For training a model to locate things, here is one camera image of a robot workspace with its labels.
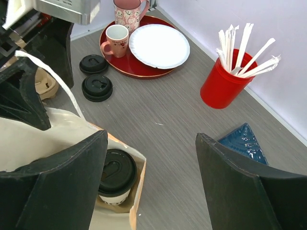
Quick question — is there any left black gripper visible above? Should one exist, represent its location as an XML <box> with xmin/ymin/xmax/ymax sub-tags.
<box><xmin>0</xmin><ymin>10</ymin><xmax>74</xmax><ymax>131</ymax></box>

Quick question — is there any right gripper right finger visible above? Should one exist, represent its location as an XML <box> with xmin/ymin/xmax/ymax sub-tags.
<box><xmin>195</xmin><ymin>133</ymin><xmax>307</xmax><ymax>230</ymax></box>

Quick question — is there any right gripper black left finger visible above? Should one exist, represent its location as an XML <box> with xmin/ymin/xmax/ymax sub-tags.
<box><xmin>0</xmin><ymin>130</ymin><xmax>107</xmax><ymax>230</ymax></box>

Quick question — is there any white paper cup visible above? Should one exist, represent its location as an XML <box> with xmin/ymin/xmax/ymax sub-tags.
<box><xmin>98</xmin><ymin>189</ymin><xmax>131</xmax><ymax>206</ymax></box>

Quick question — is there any single black lid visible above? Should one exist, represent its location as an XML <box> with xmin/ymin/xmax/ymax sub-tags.
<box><xmin>79</xmin><ymin>55</ymin><xmax>108</xmax><ymax>75</ymax></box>

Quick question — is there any stack of black lids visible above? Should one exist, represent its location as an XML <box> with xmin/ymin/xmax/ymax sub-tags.
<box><xmin>81</xmin><ymin>74</ymin><xmax>113</xmax><ymax>102</ymax></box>

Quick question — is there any brown paper bag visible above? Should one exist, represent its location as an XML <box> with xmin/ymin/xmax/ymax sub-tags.
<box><xmin>0</xmin><ymin>50</ymin><xmax>146</xmax><ymax>230</ymax></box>

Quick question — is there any beige pulp cup carrier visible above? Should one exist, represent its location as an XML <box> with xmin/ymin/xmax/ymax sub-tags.
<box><xmin>95</xmin><ymin>198</ymin><xmax>134</xmax><ymax>213</ymax></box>

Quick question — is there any blue leaf-shaped dish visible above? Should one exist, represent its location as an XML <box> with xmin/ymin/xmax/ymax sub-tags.
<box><xmin>218</xmin><ymin>123</ymin><xmax>268</xmax><ymax>165</ymax></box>

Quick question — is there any red round plate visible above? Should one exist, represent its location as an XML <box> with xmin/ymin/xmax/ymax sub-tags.
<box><xmin>103</xmin><ymin>15</ymin><xmax>175</xmax><ymax>79</ymax></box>

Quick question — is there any red cylindrical straw holder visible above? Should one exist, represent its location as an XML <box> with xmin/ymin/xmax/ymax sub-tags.
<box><xmin>200</xmin><ymin>59</ymin><xmax>255</xmax><ymax>109</ymax></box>

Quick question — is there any pink floral pitcher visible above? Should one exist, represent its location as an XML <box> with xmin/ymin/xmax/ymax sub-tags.
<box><xmin>113</xmin><ymin>0</ymin><xmax>150</xmax><ymax>34</ymax></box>

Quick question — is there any white paper plate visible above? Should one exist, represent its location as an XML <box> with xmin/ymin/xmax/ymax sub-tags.
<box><xmin>129</xmin><ymin>24</ymin><xmax>190</xmax><ymax>69</ymax></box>

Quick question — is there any bundle of wrapped straws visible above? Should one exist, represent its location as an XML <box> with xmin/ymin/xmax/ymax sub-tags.
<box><xmin>216</xmin><ymin>23</ymin><xmax>281</xmax><ymax>79</ymax></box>

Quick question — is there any small pink-handled mug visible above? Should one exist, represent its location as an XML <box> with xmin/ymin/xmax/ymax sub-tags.
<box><xmin>100</xmin><ymin>24</ymin><xmax>129</xmax><ymax>58</ymax></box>

